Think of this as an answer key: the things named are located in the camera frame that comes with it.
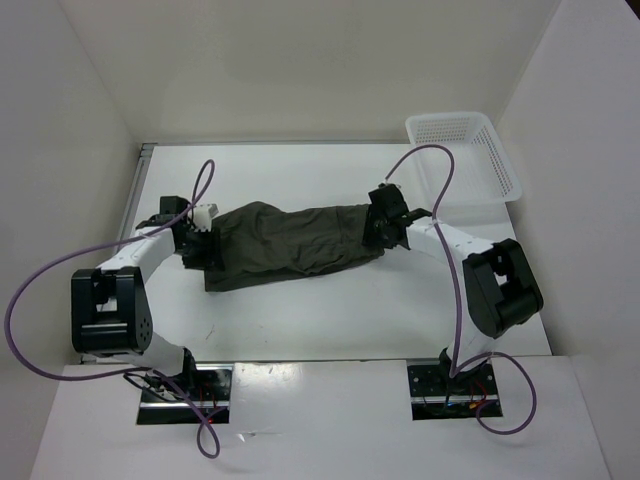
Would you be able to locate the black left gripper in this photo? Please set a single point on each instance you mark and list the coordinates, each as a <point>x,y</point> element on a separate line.
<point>210,258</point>

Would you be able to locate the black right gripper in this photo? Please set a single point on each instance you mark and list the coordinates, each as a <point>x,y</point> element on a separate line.
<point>370,237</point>

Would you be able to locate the olive green shorts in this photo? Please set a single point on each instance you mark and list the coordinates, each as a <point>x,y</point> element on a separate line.
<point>261,244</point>

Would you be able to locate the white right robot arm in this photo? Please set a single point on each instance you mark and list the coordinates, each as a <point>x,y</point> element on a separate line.
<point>494,286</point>

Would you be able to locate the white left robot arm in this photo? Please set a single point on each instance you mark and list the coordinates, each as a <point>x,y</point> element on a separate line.
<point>110,311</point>

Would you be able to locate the white plastic basket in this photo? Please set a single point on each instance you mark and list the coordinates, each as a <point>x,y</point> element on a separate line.
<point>476,162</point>

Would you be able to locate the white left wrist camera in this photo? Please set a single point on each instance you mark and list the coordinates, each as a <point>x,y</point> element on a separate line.
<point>202,216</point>

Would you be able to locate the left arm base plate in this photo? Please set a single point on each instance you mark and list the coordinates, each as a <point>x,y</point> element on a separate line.
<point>161,404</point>

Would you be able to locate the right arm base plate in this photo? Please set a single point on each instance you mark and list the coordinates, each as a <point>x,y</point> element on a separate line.
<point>434,396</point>

